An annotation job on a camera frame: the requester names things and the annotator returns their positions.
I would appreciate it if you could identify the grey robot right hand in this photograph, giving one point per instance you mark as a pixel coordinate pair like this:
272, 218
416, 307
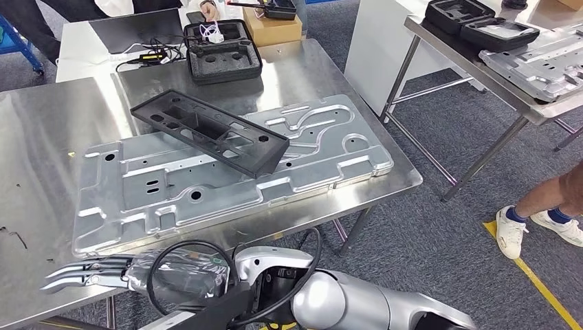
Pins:
182, 273

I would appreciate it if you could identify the black plastic bracket part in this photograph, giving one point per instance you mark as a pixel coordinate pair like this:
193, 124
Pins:
255, 150

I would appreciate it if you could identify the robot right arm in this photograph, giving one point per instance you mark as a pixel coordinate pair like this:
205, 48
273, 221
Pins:
364, 300

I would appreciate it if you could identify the white workbench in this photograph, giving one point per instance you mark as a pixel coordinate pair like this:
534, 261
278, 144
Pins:
296, 68

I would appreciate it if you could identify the stainless steel workbench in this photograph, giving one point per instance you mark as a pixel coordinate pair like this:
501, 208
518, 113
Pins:
501, 84

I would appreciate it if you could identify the stamped silver metal panel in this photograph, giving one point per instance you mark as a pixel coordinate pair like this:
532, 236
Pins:
136, 205
546, 68

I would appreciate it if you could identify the black foam case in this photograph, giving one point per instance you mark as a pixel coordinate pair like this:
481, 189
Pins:
223, 68
501, 34
455, 16

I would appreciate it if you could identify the yellow black adapter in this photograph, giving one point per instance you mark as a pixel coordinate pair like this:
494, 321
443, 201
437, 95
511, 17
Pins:
152, 58

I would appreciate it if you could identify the dark grey laptop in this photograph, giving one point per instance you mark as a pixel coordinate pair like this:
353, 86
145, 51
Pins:
136, 29

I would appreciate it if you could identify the white table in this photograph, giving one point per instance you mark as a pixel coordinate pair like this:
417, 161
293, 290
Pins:
68, 50

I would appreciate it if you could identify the black phone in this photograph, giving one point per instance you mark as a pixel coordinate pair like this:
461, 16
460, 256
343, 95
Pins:
196, 17

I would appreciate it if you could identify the small brown cardboard box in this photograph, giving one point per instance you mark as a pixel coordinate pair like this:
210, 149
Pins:
273, 32

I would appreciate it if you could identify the blue metal cart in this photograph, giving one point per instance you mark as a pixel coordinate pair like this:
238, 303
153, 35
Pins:
20, 43

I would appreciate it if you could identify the white partition panel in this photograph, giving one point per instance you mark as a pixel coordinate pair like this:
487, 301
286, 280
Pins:
364, 45

